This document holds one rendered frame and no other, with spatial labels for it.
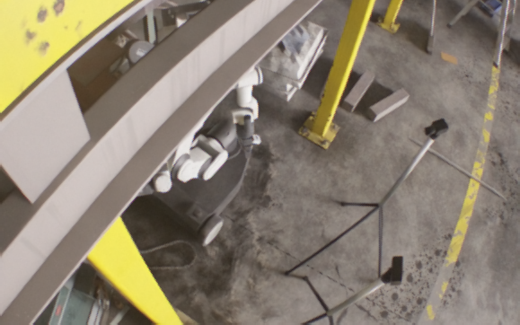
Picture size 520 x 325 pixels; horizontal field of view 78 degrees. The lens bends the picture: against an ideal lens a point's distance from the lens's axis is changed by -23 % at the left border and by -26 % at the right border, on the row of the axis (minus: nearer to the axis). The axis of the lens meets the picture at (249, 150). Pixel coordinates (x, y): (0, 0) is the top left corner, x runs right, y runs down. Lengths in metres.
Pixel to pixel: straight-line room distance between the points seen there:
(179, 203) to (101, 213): 1.67
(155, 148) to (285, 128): 2.20
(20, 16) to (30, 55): 0.04
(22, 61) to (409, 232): 2.64
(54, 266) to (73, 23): 0.43
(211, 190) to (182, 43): 1.84
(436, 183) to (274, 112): 1.36
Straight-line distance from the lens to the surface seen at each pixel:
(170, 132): 0.74
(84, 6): 0.39
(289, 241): 2.50
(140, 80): 0.57
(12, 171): 0.45
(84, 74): 0.68
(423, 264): 2.76
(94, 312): 2.00
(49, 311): 1.58
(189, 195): 2.37
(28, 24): 0.35
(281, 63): 2.96
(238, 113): 1.96
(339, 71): 2.40
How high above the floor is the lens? 2.31
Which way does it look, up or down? 57 degrees down
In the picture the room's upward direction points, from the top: 9 degrees clockwise
